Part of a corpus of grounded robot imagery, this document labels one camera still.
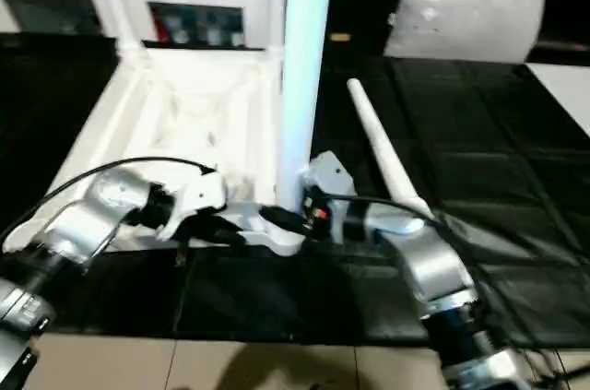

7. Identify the thin black floor cable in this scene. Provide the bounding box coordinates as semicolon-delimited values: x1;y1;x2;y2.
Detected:
530;346;590;386

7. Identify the white plastic table top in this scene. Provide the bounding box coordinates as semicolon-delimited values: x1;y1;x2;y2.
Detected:
2;45;307;256

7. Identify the grey cushion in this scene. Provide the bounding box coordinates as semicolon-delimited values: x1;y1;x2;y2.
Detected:
383;0;549;65

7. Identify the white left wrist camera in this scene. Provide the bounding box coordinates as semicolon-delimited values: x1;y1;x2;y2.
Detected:
159;171;230;242

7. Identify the black work mat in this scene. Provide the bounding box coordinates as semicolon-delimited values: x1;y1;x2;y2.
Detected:
0;32;590;347

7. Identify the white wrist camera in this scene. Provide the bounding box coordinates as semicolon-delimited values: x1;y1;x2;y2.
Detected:
159;171;230;242
304;152;357;199

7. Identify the white flat sheet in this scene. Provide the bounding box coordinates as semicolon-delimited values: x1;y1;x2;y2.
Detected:
527;64;590;137

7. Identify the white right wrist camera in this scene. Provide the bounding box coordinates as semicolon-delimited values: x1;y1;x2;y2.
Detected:
304;152;357;199

